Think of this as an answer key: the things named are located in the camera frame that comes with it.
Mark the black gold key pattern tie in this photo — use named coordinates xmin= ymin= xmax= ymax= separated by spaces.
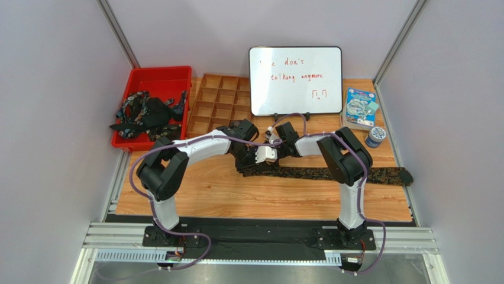
xmin=242 ymin=166 xmax=414 ymax=186

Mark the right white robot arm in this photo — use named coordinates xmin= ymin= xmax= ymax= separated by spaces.
xmin=267 ymin=122 xmax=373 ymax=242

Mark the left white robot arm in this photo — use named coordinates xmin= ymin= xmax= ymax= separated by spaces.
xmin=130 ymin=120 xmax=279 ymax=234

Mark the brown compartment tray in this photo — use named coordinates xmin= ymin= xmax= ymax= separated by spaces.
xmin=186 ymin=73 xmax=253 ymax=138

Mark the white whiteboard with red writing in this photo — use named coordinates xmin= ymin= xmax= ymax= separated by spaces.
xmin=248 ymin=46 xmax=343 ymax=116

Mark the blue packaged item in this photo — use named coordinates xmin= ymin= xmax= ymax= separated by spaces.
xmin=340 ymin=88 xmax=380 ymax=130

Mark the blue round tin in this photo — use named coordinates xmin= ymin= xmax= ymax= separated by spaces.
xmin=364 ymin=127 xmax=387 ymax=149

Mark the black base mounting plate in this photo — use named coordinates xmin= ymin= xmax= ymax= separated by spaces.
xmin=142 ymin=217 xmax=378 ymax=261

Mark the black plain tie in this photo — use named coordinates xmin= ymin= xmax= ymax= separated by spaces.
xmin=109 ymin=96 xmax=171 ymax=136

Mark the red plastic bin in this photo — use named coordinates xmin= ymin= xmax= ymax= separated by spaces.
xmin=111 ymin=66 xmax=192 ymax=152

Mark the blue floral pattern tie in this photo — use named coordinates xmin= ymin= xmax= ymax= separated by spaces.
xmin=109 ymin=91 xmax=187 ymax=141

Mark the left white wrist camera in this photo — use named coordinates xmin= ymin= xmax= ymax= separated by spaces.
xmin=255 ymin=146 xmax=277 ymax=164

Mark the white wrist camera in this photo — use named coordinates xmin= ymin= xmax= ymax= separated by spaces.
xmin=255 ymin=146 xmax=277 ymax=164
xmin=265 ymin=126 xmax=280 ymax=144

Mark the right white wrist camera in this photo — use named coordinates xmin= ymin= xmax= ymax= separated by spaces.
xmin=265 ymin=126 xmax=280 ymax=144

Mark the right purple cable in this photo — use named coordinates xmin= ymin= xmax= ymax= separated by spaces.
xmin=267 ymin=112 xmax=387 ymax=276

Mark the purple cable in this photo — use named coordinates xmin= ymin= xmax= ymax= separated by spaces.
xmin=130 ymin=135 xmax=285 ymax=272
xmin=267 ymin=112 xmax=387 ymax=276

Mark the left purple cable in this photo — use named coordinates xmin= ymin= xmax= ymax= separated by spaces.
xmin=130 ymin=135 xmax=285 ymax=272

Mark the aluminium frame rail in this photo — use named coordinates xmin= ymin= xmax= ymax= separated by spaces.
xmin=71 ymin=217 xmax=449 ymax=283

